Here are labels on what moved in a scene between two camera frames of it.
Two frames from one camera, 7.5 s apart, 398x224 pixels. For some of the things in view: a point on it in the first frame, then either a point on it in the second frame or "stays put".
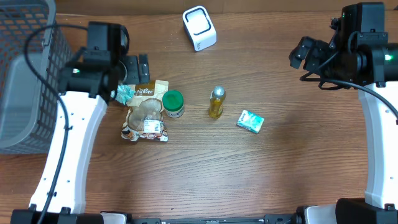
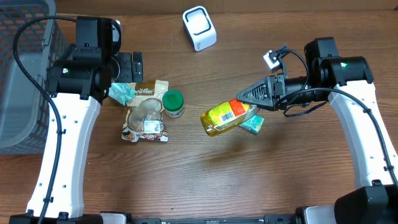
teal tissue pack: (250, 121) stays put
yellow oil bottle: (217, 97) → (223, 117)
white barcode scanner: (199, 27) stays put
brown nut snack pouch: (144, 119) stays put
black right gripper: (311, 53) → (278, 92)
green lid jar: (173, 103) stays put
